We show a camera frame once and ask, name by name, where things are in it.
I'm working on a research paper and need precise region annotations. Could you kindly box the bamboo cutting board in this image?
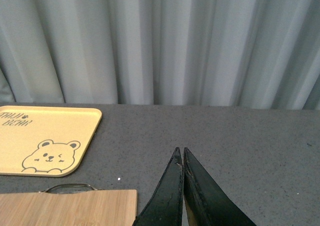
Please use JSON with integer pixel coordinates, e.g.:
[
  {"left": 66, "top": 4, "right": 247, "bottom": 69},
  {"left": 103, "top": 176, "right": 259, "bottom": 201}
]
[{"left": 0, "top": 184, "right": 138, "bottom": 226}]

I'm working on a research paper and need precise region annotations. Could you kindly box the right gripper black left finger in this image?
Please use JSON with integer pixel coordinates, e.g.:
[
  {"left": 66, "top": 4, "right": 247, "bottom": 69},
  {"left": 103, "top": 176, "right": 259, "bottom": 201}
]
[{"left": 133, "top": 147, "right": 185, "bottom": 226}]

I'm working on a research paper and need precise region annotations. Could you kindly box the yellow bear tray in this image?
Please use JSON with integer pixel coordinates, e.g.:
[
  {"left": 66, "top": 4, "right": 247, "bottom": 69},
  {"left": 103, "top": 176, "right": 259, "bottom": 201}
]
[{"left": 0, "top": 105, "right": 102, "bottom": 177}]

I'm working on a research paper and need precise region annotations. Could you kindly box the grey curtain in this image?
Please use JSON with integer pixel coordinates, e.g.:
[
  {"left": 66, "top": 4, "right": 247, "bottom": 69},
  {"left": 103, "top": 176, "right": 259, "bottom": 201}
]
[{"left": 0, "top": 0, "right": 320, "bottom": 110}]

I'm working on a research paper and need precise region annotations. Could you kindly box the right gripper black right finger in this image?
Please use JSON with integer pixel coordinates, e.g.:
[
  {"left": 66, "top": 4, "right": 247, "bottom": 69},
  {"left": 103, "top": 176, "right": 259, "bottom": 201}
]
[{"left": 183, "top": 148, "right": 255, "bottom": 226}]

